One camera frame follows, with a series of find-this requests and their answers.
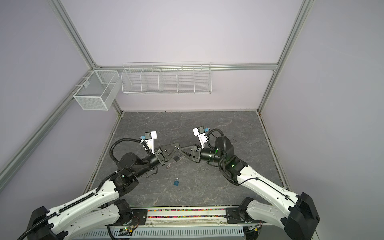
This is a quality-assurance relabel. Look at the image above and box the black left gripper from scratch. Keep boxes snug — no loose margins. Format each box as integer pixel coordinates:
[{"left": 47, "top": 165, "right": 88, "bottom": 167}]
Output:
[{"left": 133, "top": 142, "right": 180, "bottom": 179}]

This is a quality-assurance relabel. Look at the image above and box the black padlock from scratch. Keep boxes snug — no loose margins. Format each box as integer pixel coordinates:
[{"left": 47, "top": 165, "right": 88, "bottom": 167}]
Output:
[{"left": 174, "top": 155, "right": 182, "bottom": 162}]

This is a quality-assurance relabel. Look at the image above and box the blue padlock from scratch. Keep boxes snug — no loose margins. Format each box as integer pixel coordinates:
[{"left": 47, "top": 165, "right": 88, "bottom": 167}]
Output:
[{"left": 174, "top": 178, "right": 180, "bottom": 186}]

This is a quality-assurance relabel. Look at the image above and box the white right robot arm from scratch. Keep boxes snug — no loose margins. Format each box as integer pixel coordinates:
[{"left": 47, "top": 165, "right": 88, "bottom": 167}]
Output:
[{"left": 179, "top": 137, "right": 320, "bottom": 240}]

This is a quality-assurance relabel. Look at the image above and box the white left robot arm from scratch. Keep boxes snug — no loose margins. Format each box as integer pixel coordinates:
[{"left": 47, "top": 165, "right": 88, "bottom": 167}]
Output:
[{"left": 19, "top": 138, "right": 180, "bottom": 240}]

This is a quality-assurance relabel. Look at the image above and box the white mesh box basket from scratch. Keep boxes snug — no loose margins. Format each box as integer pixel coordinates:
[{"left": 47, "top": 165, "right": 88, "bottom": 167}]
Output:
[{"left": 74, "top": 70, "right": 121, "bottom": 111}]

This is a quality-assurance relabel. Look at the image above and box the black corrugated left cable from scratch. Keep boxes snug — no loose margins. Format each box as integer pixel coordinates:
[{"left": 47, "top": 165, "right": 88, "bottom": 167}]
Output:
[{"left": 108, "top": 137, "right": 152, "bottom": 164}]

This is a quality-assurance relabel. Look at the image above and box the black corrugated cable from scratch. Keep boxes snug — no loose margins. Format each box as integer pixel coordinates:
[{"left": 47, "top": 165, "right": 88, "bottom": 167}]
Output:
[
  {"left": 108, "top": 137, "right": 152, "bottom": 164},
  {"left": 206, "top": 128, "right": 235, "bottom": 169}
]

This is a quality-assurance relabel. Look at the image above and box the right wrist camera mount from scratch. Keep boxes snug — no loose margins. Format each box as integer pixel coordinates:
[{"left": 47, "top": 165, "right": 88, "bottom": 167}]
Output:
[{"left": 193, "top": 126, "right": 210, "bottom": 149}]

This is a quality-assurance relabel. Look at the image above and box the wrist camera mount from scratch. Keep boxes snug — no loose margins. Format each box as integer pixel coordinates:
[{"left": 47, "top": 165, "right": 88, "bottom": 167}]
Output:
[
  {"left": 193, "top": 126, "right": 210, "bottom": 149},
  {"left": 141, "top": 131, "right": 157, "bottom": 154}
]

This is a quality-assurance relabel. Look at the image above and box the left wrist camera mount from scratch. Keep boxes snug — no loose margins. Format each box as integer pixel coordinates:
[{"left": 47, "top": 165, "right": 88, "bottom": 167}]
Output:
[{"left": 141, "top": 131, "right": 157, "bottom": 154}]

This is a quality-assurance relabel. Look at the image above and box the black corrugated right cable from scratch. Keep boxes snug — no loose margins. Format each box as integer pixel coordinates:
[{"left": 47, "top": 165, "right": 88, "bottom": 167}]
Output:
[{"left": 206, "top": 128, "right": 235, "bottom": 169}]

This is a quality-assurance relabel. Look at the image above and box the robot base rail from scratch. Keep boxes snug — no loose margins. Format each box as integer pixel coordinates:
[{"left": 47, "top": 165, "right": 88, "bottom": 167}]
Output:
[{"left": 65, "top": 206, "right": 264, "bottom": 240}]

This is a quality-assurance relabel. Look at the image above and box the white wire shelf basket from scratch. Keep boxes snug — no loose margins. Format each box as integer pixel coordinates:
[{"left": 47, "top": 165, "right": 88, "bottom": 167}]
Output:
[{"left": 121, "top": 62, "right": 212, "bottom": 95}]

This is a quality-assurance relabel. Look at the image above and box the aluminium enclosure frame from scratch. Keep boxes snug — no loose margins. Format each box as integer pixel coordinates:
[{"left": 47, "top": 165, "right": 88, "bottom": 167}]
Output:
[{"left": 1, "top": 1, "right": 314, "bottom": 191}]

